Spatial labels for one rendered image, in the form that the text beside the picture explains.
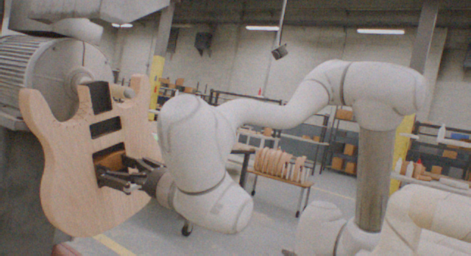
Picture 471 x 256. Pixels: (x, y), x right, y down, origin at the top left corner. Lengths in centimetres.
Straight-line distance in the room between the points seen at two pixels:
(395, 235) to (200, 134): 32
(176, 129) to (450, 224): 38
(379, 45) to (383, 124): 1122
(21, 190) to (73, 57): 45
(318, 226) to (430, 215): 96
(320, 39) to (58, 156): 1220
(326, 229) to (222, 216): 72
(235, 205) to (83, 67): 62
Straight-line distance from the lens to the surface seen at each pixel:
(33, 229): 128
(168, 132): 54
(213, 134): 55
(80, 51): 103
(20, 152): 116
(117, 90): 86
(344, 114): 1051
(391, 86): 93
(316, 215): 129
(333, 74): 98
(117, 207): 97
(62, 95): 100
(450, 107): 1161
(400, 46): 1206
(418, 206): 35
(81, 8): 78
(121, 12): 75
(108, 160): 90
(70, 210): 89
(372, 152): 103
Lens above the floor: 125
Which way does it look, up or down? 3 degrees down
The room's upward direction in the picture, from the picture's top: 11 degrees clockwise
